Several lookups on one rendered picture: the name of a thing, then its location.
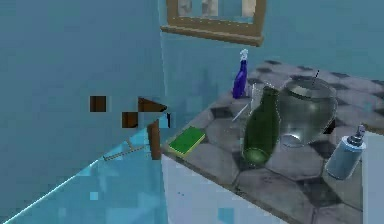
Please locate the pale blue spray can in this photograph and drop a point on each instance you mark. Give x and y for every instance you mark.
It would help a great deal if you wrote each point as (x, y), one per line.
(345, 155)

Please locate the blue spray bottle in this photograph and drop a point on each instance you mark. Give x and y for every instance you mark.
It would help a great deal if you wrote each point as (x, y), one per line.
(240, 80)

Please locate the wooden framed window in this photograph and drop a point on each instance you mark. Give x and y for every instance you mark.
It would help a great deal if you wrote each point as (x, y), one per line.
(216, 30)

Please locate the brown wooden chair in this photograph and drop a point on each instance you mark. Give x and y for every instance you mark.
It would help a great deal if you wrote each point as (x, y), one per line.
(146, 116)

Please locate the grey round glass vase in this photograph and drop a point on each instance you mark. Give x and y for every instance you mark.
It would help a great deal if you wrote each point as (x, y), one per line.
(306, 110)

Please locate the green sponge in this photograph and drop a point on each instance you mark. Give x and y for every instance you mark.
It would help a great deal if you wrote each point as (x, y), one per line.
(186, 140)

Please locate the clear drinking glass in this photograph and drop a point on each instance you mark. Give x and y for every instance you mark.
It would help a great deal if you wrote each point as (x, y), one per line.
(256, 95)

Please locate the white cabinet with tiled top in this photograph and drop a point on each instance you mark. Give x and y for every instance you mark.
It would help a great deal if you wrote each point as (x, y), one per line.
(266, 160)

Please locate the green glass bottle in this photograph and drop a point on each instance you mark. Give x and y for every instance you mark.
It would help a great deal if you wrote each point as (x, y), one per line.
(261, 130)

